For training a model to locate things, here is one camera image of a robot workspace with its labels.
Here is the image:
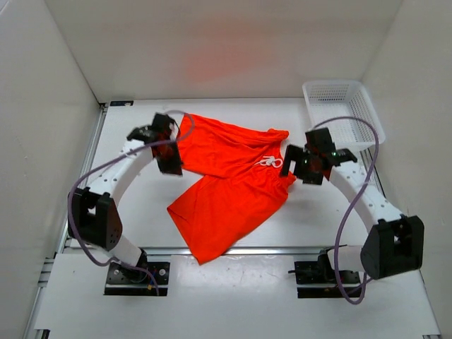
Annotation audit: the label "white plastic mesh basket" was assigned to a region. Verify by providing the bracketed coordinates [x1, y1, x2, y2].
[302, 80, 386, 152]

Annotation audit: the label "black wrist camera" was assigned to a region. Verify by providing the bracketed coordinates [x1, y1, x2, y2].
[305, 128, 357, 166]
[126, 113, 176, 144]

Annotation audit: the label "aluminium right frame rail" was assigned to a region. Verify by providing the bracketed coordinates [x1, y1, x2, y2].
[359, 149, 386, 198]

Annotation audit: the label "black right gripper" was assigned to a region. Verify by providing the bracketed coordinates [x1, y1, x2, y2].
[278, 145, 323, 186]

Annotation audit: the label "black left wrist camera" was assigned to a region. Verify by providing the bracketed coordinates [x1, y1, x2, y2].
[126, 113, 176, 144]

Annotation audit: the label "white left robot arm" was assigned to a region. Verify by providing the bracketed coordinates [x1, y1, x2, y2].
[68, 138, 182, 283]

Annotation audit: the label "aluminium left frame rail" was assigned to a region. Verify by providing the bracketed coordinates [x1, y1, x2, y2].
[23, 103, 109, 338]

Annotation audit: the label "white shorts drawstring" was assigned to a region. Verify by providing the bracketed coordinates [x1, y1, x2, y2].
[255, 155, 283, 168]

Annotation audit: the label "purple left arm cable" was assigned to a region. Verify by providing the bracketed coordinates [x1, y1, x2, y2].
[67, 109, 195, 296]

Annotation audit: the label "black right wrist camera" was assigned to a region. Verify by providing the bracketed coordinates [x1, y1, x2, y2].
[305, 128, 357, 166]

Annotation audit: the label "aluminium table edge rail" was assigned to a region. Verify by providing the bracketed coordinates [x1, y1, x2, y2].
[143, 246, 328, 256]

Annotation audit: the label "orange mesh shorts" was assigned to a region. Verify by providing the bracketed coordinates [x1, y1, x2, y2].
[167, 114, 296, 264]

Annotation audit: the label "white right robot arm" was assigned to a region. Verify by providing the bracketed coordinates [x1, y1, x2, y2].
[280, 145, 424, 283]

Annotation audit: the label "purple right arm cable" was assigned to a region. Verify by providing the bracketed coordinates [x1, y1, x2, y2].
[310, 115, 380, 305]

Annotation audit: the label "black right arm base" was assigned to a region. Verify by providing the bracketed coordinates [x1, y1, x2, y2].
[287, 247, 362, 299]

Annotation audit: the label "aluminium frame rail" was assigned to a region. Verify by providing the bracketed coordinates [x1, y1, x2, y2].
[359, 149, 386, 198]
[23, 103, 109, 338]

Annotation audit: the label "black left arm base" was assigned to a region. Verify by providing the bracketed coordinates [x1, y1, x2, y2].
[104, 254, 170, 297]

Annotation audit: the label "black corner label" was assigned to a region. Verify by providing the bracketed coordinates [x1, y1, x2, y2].
[109, 100, 134, 107]

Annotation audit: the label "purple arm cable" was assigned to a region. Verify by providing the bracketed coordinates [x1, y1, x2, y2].
[67, 109, 195, 296]
[310, 115, 380, 305]

